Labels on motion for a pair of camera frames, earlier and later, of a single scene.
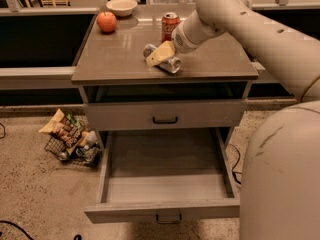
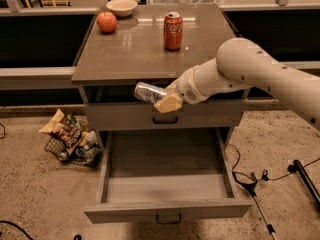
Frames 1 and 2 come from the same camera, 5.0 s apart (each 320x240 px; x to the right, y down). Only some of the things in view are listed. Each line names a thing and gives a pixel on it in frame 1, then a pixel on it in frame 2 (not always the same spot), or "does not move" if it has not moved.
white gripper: (180, 41) to (187, 86)
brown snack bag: (65, 126) does not move
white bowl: (122, 7) does not move
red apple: (107, 22) does not move
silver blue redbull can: (171, 64) to (148, 93)
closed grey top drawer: (165, 115) does not move
